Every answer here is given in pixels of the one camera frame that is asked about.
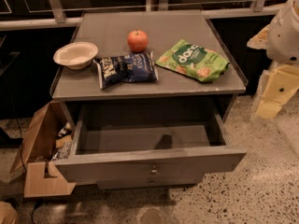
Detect white paper bowl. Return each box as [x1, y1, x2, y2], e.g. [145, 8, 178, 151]
[53, 42, 98, 70]

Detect green snack bag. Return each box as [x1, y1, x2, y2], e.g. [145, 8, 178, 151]
[155, 39, 230, 83]

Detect grey drawer cabinet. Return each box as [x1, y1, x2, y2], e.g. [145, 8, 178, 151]
[51, 10, 247, 189]

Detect lower grey drawer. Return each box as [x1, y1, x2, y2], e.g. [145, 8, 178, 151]
[97, 179, 201, 190]

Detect red apple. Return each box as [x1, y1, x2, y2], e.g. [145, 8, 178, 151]
[127, 30, 149, 52]

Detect grey top drawer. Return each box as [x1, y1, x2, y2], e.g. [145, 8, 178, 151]
[56, 103, 246, 182]

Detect dark blue chip bag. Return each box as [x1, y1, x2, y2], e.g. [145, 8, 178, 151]
[94, 52, 159, 89]

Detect metal window railing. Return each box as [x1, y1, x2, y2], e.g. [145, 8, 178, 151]
[0, 3, 284, 32]

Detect black cable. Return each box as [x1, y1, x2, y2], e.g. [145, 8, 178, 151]
[6, 87, 29, 173]

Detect grey drawer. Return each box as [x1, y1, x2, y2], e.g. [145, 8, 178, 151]
[56, 103, 246, 182]
[97, 179, 201, 190]

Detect brown cardboard box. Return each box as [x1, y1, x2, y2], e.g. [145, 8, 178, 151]
[10, 102, 76, 198]

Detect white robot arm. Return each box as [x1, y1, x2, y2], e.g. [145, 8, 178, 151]
[247, 0, 299, 119]

